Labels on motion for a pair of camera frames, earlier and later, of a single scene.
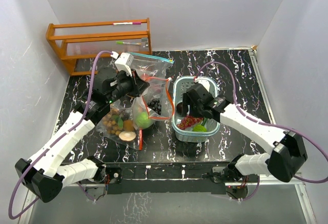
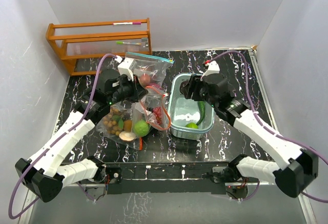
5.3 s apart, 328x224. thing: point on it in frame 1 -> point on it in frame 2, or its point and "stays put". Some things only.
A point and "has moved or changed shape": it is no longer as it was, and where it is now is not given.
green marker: x=123 y=42 stays put
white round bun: x=127 y=136 stays put
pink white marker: x=127 y=23 stays put
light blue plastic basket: x=180 y=85 has moved or changed shape
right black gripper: x=186 y=101 -> x=194 y=83
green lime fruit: x=199 y=128 -> x=192 y=125
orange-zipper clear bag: x=156 y=103 has moved or changed shape
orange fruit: x=128 y=125 stays put
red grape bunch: x=188 y=121 -> x=157 y=111
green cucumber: x=204 y=121 has moved or changed shape
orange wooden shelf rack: x=77 y=44 stays put
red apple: x=144 y=77 stays put
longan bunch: x=113 y=123 stays put
